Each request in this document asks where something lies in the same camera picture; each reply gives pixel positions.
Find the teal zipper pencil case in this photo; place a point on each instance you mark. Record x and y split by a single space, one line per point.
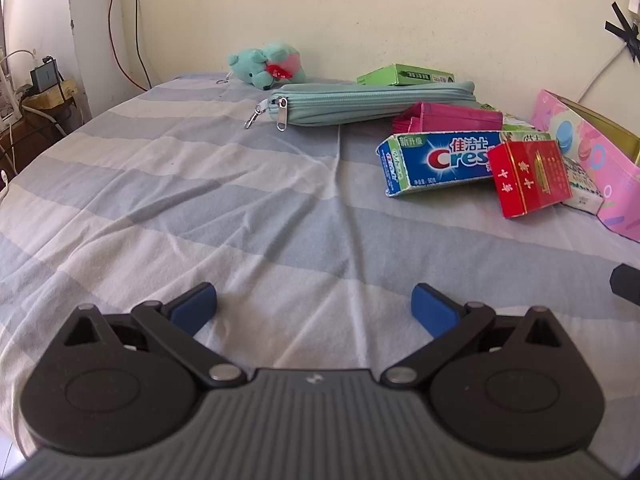
370 104

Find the green white packet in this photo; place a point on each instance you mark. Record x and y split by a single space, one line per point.
517 124

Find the red cigarette box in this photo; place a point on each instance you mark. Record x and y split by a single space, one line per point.
530 180

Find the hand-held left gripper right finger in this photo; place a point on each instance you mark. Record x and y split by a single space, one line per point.
434 310

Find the pink patterned box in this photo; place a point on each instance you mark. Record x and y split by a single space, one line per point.
612 180

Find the blue toothpaste box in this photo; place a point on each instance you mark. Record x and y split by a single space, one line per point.
435 162

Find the green cardboard box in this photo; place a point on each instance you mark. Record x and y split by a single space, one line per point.
400 75

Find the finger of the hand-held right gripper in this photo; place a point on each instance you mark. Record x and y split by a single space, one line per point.
627 284

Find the yellowed power strip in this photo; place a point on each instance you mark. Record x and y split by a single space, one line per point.
52 96

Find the striped bed sheet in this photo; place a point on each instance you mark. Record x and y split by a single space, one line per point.
200 210

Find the grey charger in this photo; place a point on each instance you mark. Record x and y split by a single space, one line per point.
44 74

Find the white medicine box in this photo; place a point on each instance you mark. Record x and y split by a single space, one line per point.
585 190

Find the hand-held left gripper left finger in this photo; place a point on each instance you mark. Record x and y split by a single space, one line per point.
192 307

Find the teal plush bear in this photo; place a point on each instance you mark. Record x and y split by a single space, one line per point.
265 66

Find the black tape cross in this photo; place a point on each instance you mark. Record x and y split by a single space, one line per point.
625 30

